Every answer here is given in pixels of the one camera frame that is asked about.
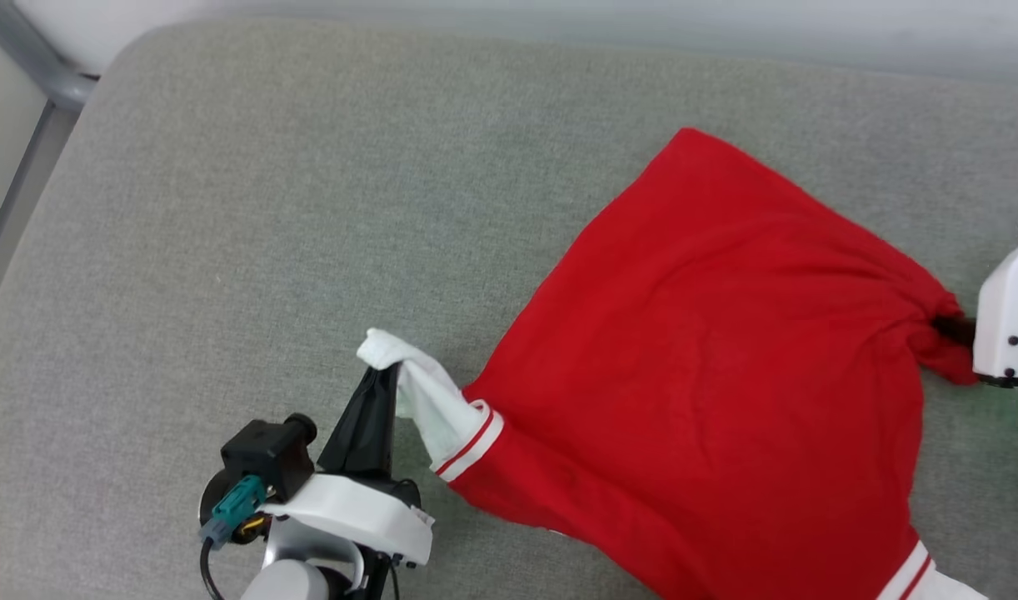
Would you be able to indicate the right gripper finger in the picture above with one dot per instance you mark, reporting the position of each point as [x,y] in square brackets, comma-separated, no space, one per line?
[957,329]

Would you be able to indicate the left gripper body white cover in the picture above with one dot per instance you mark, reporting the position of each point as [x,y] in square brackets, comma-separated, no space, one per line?
[359,512]

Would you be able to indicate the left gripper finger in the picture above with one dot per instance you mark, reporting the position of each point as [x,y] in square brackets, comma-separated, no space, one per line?
[391,417]
[361,442]

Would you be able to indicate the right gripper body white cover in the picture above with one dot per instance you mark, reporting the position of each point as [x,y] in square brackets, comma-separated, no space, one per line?
[1009,317]

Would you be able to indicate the red and white shirt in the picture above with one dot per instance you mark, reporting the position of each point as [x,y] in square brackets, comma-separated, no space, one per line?
[726,333]

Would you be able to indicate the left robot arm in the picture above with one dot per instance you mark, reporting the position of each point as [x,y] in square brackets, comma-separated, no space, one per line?
[292,579]

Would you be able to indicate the grey fabric sofa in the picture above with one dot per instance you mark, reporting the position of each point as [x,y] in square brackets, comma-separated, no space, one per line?
[309,208]

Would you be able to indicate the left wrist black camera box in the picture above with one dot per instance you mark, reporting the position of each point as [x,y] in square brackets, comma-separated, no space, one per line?
[263,454]

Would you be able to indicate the grey metal frame tube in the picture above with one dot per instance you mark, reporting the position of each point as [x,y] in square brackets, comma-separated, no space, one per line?
[55,83]

